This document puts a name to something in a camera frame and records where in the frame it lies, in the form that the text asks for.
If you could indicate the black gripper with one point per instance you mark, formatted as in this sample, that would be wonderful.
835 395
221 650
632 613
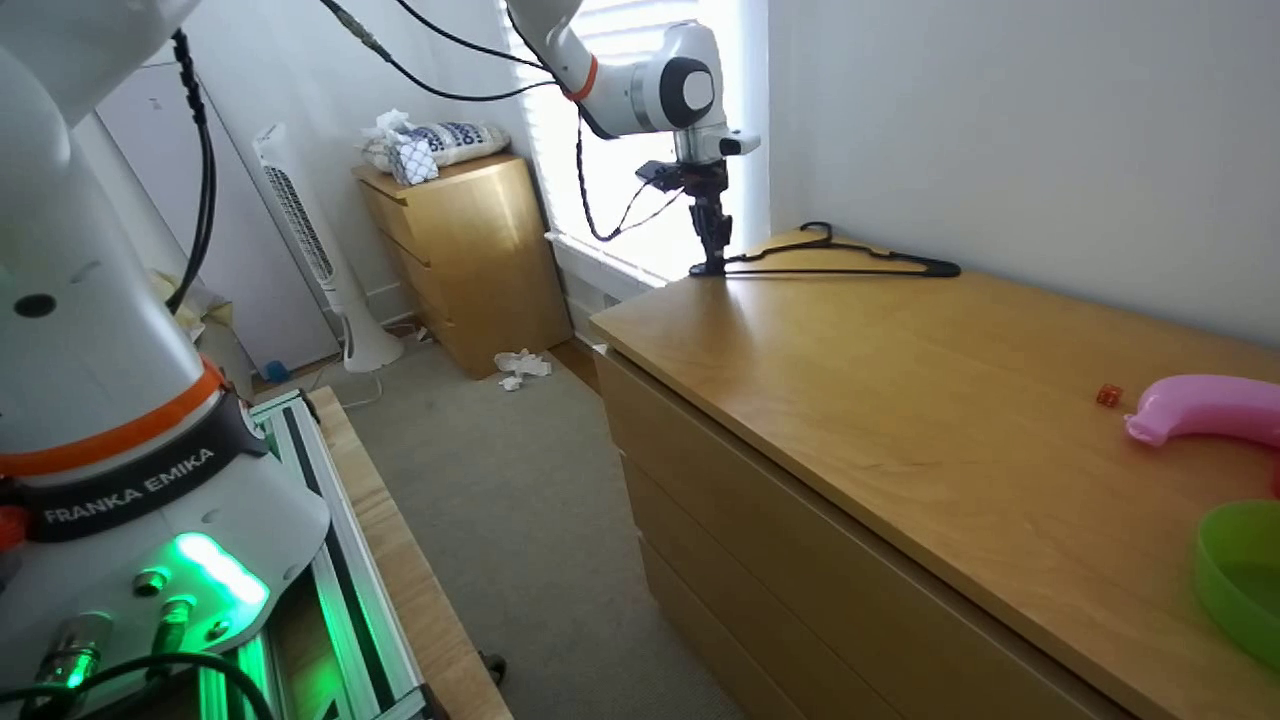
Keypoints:
704 186

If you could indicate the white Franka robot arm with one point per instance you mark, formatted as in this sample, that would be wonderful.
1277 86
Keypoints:
81 332

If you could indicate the white window blinds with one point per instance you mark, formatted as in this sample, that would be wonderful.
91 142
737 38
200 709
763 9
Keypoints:
753 202

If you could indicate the white window sill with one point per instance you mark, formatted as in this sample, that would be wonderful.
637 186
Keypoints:
607 261

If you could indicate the crumpled white paper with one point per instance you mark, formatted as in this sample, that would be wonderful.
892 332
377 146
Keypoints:
520 366

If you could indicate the small wooden dresser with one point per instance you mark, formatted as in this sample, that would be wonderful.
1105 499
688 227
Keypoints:
464 265

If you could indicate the blue patterned tissue box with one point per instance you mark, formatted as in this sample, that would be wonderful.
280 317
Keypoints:
464 142

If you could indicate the large light wooden dresser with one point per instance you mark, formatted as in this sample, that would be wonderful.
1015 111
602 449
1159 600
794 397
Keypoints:
935 442

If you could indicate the white crumpled cloth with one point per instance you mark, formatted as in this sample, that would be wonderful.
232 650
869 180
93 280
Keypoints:
403 155

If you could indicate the white tower fan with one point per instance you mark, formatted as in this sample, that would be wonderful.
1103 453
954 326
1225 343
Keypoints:
322 265

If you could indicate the wooden robot mounting table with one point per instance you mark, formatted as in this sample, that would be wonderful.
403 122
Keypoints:
403 572

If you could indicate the green bowl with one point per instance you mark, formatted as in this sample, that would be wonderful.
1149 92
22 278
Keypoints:
1244 572

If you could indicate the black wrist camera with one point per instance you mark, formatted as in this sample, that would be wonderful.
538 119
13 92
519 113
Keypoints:
658 173

